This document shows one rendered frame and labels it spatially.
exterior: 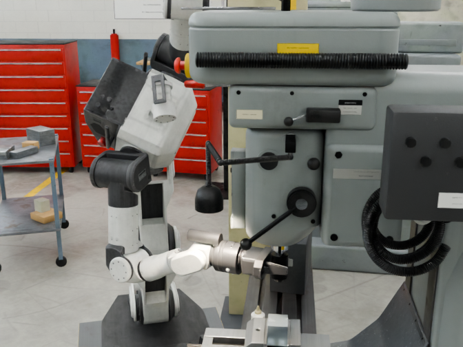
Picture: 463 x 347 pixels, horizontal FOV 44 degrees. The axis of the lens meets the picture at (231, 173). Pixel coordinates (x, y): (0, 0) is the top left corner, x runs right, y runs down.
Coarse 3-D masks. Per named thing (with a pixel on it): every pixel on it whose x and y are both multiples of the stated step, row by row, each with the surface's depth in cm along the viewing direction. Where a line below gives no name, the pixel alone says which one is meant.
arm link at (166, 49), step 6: (168, 36) 183; (162, 42) 181; (168, 42) 181; (162, 48) 181; (168, 48) 181; (174, 48) 175; (162, 54) 182; (168, 54) 181; (174, 54) 178; (180, 54) 177; (162, 60) 183; (168, 60) 182; (174, 60) 181
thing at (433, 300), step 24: (456, 240) 129; (408, 264) 164; (456, 264) 131; (408, 288) 163; (432, 288) 136; (456, 288) 131; (432, 312) 137; (456, 312) 132; (432, 336) 137; (456, 336) 134
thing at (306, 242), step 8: (304, 240) 190; (296, 248) 188; (304, 248) 188; (296, 256) 189; (304, 256) 188; (296, 264) 190; (304, 264) 189; (288, 272) 191; (296, 272) 191; (304, 272) 190; (272, 280) 194; (288, 280) 192; (296, 280) 192; (304, 280) 191; (272, 288) 195; (280, 288) 194; (288, 288) 193; (296, 288) 192; (304, 288) 192
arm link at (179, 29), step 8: (168, 0) 154; (208, 0) 156; (168, 8) 155; (168, 16) 157; (176, 24) 165; (184, 24) 164; (176, 32) 168; (184, 32) 167; (176, 40) 171; (184, 40) 171; (176, 48) 175; (184, 48) 174
